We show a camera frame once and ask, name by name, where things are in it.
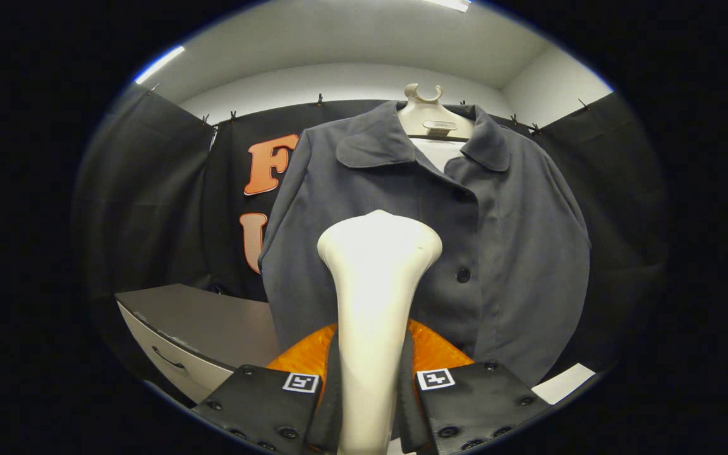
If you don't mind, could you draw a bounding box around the grey button-up shirt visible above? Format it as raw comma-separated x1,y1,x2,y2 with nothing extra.
258,100,592,387

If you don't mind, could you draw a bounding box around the ceiling light panel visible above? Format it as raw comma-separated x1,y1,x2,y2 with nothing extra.
421,0,472,13

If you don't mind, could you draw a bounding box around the ceiling light strip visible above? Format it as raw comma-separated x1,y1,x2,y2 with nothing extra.
133,45,186,85

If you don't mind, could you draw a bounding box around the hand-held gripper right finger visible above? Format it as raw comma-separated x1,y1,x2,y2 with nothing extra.
397,319,552,455

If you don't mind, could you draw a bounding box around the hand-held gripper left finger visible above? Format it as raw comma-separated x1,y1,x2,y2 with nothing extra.
191,324,343,455

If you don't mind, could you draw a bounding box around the beige drawer cabinet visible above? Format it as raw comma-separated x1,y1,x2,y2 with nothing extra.
115,283,281,405

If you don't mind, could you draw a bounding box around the white garment steamer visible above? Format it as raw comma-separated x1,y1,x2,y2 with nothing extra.
317,210,443,455

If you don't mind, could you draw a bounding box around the white box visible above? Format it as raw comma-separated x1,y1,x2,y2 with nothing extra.
531,363,596,406

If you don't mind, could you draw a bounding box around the white mannequin hanger form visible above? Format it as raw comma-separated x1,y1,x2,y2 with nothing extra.
397,83,476,173

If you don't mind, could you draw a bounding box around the black backdrop cloth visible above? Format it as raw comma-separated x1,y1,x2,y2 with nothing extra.
72,82,667,380

